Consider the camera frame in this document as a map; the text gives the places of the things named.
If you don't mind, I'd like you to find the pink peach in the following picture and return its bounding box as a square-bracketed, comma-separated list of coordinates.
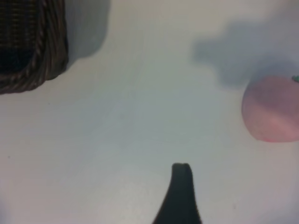
[242, 75, 299, 143]

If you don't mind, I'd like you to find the dark brown wicker basket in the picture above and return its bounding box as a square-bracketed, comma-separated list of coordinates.
[0, 0, 70, 95]

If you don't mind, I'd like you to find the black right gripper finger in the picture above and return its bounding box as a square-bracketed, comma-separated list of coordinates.
[151, 162, 203, 224]

